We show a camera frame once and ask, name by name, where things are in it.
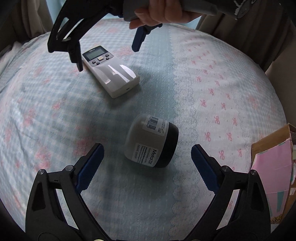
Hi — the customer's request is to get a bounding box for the grey jar black lid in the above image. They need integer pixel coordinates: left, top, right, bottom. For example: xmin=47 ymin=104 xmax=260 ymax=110
xmin=124 ymin=114 xmax=179 ymax=168

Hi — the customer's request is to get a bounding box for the patterned cardboard box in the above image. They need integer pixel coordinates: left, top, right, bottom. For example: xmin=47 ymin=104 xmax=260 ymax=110
xmin=251 ymin=123 xmax=295 ymax=225

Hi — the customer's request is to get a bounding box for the white remote control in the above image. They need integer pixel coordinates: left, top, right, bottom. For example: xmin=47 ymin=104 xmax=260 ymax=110
xmin=82 ymin=46 xmax=140 ymax=98

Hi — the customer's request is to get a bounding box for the brown right curtain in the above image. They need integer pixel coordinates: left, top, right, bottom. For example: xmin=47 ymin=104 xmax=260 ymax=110
xmin=196 ymin=0 xmax=296 ymax=72

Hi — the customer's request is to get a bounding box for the person's right hand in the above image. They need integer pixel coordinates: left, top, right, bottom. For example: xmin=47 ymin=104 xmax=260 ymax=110
xmin=129 ymin=1 xmax=202 ymax=30

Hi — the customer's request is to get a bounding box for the checkered floral bedsheet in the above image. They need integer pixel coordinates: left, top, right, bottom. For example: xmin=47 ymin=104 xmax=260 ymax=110
xmin=1 ymin=19 xmax=286 ymax=240

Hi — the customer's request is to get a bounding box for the brown left curtain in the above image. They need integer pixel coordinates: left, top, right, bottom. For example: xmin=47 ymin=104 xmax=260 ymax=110
xmin=1 ymin=0 xmax=53 ymax=50

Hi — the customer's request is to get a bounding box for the brown curtain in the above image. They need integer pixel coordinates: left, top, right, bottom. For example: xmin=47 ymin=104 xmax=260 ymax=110
xmin=196 ymin=0 xmax=296 ymax=72
xmin=1 ymin=0 xmax=53 ymax=50

